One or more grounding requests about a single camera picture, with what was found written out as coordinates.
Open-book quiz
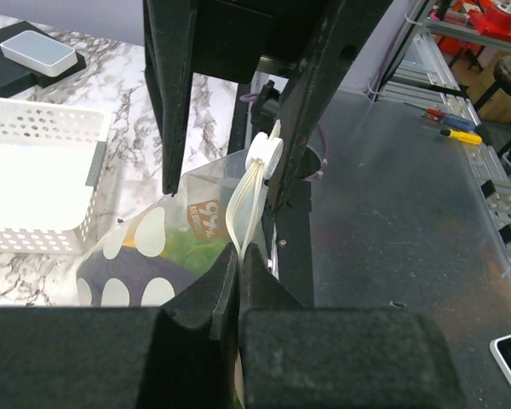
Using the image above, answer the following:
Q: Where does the red metal machine part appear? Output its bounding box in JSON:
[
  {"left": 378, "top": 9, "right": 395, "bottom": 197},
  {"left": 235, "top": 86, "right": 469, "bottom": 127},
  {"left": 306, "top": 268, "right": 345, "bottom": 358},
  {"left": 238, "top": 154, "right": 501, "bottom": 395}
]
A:
[{"left": 425, "top": 1, "right": 511, "bottom": 51}]

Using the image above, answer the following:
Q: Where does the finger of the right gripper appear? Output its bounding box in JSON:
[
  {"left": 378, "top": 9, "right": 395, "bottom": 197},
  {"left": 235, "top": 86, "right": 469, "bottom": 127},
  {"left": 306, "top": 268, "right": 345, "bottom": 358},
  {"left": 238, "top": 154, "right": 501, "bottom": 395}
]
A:
[
  {"left": 143, "top": 0, "right": 199, "bottom": 195},
  {"left": 267, "top": 0, "right": 392, "bottom": 210}
]

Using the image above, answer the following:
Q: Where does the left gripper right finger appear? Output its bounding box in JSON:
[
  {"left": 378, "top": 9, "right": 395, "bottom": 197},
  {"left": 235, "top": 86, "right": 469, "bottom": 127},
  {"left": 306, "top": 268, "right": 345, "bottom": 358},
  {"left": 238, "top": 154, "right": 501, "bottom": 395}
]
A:
[{"left": 239, "top": 245, "right": 456, "bottom": 408}]

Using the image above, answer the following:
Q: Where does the white perforated plastic basket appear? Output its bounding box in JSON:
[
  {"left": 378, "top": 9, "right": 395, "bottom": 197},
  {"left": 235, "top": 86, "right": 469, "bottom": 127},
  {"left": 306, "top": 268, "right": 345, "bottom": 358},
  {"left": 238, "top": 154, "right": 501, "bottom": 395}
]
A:
[{"left": 0, "top": 98, "right": 112, "bottom": 255}]

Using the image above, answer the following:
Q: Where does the purple eggplant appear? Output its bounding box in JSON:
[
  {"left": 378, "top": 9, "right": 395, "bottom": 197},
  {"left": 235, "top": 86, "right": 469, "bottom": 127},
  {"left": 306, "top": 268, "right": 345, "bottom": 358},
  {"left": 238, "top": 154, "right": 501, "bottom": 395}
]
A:
[{"left": 76, "top": 247, "right": 198, "bottom": 308}]

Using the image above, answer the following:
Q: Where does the clear dotted zip bag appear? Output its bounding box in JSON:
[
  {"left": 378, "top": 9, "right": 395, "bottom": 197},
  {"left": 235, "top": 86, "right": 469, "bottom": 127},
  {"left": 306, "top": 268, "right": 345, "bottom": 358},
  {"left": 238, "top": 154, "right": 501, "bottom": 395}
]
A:
[{"left": 76, "top": 122, "right": 284, "bottom": 408}]

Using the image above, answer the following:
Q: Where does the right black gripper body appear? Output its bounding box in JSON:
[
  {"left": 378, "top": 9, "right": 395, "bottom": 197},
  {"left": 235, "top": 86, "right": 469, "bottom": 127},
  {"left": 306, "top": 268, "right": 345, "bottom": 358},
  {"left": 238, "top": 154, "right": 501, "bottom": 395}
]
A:
[{"left": 192, "top": 0, "right": 327, "bottom": 84}]

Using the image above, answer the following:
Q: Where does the green grapes bunch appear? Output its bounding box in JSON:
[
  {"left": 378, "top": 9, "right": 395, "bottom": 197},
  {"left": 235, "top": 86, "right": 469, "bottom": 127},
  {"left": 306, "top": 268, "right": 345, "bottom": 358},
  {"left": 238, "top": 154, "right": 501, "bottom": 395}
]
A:
[{"left": 161, "top": 228, "right": 228, "bottom": 277}]

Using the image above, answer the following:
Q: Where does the yellow bell pepper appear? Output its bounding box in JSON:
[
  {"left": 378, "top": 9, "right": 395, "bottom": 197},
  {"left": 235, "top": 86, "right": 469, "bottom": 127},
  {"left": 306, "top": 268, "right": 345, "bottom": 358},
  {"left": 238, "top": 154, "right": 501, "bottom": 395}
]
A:
[{"left": 122, "top": 239, "right": 136, "bottom": 248}]

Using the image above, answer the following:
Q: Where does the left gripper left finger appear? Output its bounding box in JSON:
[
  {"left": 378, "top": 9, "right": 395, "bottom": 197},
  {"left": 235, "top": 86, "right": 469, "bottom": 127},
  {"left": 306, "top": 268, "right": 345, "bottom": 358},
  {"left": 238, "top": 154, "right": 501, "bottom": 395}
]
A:
[{"left": 0, "top": 245, "right": 238, "bottom": 408}]

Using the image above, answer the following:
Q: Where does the yellow handled screwdriver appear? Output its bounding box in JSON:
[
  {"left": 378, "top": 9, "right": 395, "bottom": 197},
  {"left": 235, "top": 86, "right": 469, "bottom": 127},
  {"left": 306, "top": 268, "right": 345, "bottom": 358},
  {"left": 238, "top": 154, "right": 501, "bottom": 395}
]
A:
[{"left": 439, "top": 129, "right": 483, "bottom": 146}]

